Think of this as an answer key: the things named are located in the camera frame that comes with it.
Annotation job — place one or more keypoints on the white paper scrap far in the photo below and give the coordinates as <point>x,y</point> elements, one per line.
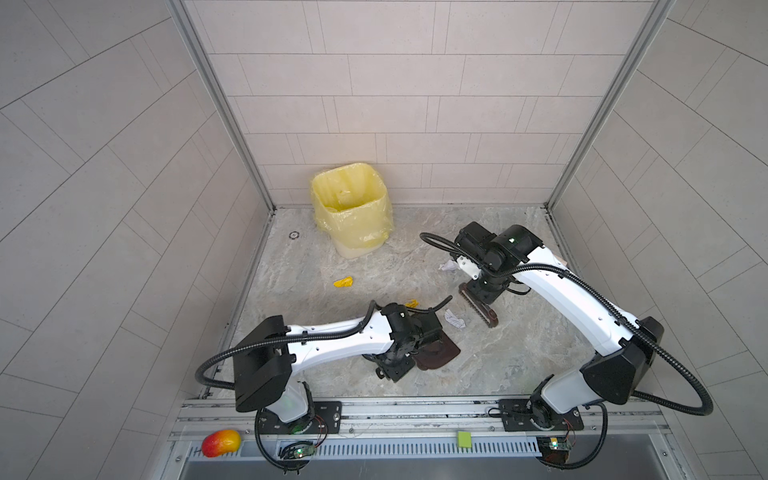
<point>449,265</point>

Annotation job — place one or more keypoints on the right circuit board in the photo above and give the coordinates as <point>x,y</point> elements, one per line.
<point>555,450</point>

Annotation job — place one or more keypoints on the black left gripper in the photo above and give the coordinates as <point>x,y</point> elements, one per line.
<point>395,376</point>

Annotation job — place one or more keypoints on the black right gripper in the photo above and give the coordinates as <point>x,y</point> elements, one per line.
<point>485,296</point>

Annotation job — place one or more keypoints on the circuit board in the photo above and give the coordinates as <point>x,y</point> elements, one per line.
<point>555,450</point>
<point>297,451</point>

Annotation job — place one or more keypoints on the white paper scrap right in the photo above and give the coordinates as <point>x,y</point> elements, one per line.
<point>454,320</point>

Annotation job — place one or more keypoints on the brown hand brush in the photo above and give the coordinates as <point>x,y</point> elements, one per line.
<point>488,315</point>

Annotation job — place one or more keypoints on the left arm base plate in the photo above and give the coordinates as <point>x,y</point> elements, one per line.
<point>322,417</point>

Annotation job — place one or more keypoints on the aluminium front rail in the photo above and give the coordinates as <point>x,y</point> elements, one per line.
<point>415,428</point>

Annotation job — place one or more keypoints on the white paper scrap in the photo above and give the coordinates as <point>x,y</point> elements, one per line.
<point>449,265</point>
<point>454,320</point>

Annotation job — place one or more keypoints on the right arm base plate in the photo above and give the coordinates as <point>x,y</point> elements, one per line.
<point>517,416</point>

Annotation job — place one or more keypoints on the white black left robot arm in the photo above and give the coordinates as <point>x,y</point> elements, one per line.
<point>261,369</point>

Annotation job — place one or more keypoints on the red yellow mango toy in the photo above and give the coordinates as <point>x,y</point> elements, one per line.
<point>222,442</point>

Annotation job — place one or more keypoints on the yellow paper scrap left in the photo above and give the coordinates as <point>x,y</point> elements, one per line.
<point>345,282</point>

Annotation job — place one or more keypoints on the brown dustpan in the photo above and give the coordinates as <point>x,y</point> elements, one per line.
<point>436,354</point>

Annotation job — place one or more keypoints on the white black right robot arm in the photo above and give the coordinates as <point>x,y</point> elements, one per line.
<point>625,346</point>

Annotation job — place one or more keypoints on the yellow-lined trash bin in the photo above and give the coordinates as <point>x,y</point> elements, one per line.
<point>352,205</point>

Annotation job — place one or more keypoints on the left circuit board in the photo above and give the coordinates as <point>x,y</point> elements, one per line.
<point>297,451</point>

